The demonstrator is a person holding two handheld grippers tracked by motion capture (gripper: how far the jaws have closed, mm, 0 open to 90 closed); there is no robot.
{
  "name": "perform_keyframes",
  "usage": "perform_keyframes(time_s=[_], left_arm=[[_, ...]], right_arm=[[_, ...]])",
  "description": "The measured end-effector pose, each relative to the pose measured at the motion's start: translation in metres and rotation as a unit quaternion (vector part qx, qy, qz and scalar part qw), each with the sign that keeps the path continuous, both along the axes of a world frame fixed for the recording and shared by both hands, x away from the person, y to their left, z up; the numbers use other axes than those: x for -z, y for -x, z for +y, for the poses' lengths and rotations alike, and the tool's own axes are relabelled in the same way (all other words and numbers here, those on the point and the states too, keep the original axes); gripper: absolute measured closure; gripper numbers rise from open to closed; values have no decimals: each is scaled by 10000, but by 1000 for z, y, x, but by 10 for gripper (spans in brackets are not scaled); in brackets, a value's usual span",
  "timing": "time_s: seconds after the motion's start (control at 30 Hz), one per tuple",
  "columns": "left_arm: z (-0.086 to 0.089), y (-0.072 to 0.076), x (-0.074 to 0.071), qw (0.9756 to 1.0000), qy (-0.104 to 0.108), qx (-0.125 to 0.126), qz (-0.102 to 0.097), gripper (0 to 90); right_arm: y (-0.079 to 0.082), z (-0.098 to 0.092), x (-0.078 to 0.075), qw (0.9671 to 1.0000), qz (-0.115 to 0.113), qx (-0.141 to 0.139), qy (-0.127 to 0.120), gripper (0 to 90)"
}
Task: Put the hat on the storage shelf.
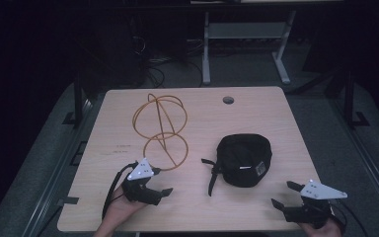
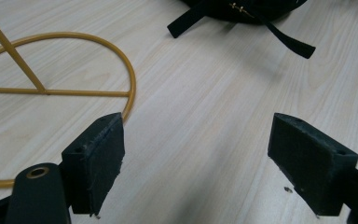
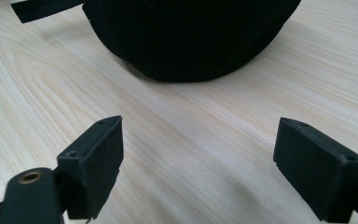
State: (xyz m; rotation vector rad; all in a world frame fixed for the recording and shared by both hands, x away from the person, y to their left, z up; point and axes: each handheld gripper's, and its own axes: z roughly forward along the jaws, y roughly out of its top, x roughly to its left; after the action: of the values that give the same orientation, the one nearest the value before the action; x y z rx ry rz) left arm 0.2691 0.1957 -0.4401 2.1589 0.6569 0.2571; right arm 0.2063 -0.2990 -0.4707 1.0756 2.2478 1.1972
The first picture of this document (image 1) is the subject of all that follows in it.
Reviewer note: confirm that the grey round table grommet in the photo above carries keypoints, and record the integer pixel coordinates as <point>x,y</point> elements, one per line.
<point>228,100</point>

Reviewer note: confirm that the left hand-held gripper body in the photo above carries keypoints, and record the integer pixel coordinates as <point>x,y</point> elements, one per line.
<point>140,171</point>

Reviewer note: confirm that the white metal desk frame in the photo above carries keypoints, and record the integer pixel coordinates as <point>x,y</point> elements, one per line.
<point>243,30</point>

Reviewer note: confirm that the person's right hand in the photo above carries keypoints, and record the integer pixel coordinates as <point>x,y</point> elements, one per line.
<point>322,229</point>

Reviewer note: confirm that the black metal stand post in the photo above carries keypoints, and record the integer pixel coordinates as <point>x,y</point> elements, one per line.
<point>348,98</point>
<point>78,98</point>

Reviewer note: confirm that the person's left hand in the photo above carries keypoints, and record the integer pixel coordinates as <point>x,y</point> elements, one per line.
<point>121,207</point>

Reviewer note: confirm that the grey aluminium floor rail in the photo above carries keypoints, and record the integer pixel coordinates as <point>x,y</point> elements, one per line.
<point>368,158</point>
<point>56,171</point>

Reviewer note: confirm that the black cap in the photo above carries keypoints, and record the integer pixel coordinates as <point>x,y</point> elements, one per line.
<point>243,161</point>

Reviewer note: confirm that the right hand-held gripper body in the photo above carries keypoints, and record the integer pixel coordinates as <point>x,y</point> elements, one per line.
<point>316,205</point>

